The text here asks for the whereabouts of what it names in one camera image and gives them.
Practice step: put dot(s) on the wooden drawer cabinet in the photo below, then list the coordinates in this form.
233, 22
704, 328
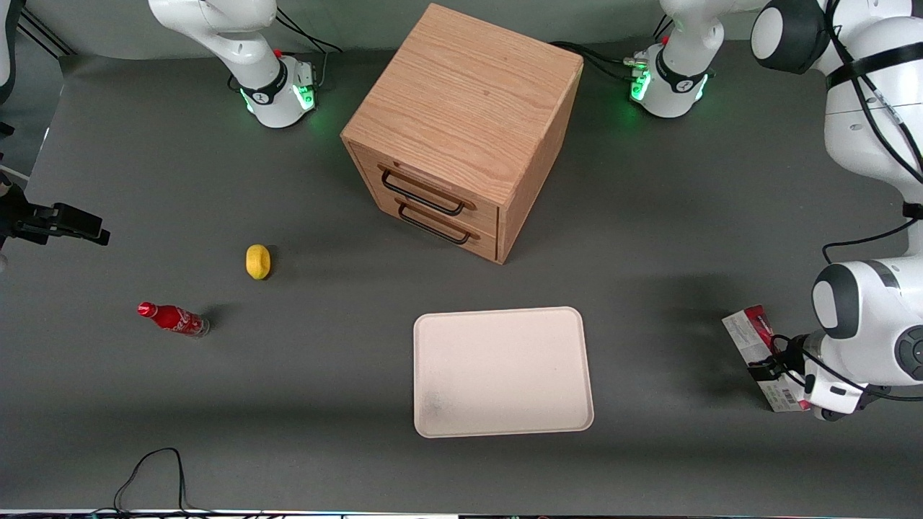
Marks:
469, 94

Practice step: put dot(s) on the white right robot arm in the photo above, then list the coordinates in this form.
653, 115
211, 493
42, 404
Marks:
238, 43

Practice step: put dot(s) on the beige plastic tray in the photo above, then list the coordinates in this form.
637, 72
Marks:
501, 371

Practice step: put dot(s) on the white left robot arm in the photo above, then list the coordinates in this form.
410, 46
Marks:
865, 108

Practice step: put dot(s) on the red cookie box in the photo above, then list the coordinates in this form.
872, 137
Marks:
746, 333

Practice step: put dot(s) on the black frame bar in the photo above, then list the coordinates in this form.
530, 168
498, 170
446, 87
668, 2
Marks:
45, 34

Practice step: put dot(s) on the yellow lemon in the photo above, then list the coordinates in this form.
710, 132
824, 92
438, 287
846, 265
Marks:
257, 261

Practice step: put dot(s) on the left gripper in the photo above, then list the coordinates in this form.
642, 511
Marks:
787, 355

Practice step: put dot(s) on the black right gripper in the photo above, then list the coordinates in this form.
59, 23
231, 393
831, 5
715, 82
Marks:
21, 216

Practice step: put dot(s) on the red cola bottle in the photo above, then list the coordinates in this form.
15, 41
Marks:
173, 318

